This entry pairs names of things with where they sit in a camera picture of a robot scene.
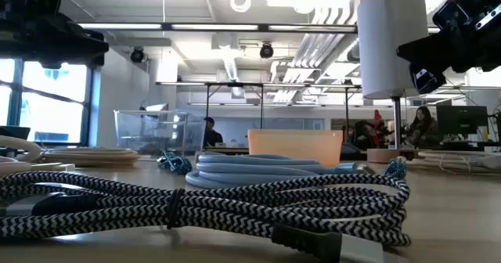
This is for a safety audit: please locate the black round ceiling device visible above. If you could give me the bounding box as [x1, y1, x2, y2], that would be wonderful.
[130, 46, 146, 63]
[259, 42, 275, 59]

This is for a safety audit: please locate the white shade table lamp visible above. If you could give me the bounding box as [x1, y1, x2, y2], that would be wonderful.
[356, 0, 434, 164]

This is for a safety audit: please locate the white coiled ceiling cable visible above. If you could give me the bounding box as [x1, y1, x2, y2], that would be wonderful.
[229, 0, 252, 13]

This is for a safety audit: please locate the teal braided cable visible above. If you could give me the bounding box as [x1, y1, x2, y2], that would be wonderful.
[382, 156, 408, 180]
[157, 150, 193, 175]

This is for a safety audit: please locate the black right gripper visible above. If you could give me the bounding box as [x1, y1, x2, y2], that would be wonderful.
[397, 0, 501, 74]

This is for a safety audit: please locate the black metal frame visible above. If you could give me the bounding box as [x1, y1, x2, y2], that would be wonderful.
[155, 81, 362, 131]

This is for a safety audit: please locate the black computer monitor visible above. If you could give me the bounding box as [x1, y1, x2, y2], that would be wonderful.
[436, 105, 489, 135]

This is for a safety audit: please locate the orange translucent plastic bin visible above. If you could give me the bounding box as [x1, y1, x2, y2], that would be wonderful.
[247, 128, 344, 168]

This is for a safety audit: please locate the long ceiling light strip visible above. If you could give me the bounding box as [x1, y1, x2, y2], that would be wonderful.
[77, 22, 358, 34]

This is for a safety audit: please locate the black angular device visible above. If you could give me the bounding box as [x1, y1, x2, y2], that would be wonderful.
[0, 125, 31, 141]

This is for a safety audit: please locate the cream cable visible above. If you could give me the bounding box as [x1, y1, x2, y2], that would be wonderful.
[406, 149, 501, 176]

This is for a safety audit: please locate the clear plastic bin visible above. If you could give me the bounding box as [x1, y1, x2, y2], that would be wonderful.
[114, 110, 207, 157]

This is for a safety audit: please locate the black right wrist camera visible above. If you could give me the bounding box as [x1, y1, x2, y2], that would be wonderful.
[409, 62, 447, 95]

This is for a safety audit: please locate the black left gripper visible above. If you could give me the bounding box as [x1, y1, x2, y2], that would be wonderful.
[0, 0, 110, 63]

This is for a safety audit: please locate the person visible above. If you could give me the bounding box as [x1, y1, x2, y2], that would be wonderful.
[202, 116, 224, 148]
[351, 120, 384, 150]
[405, 105, 442, 149]

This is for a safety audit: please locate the light blue cable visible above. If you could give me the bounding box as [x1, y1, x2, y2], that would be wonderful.
[185, 153, 377, 190]

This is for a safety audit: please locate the black white braided cable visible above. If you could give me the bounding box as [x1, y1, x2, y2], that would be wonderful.
[0, 171, 412, 263]

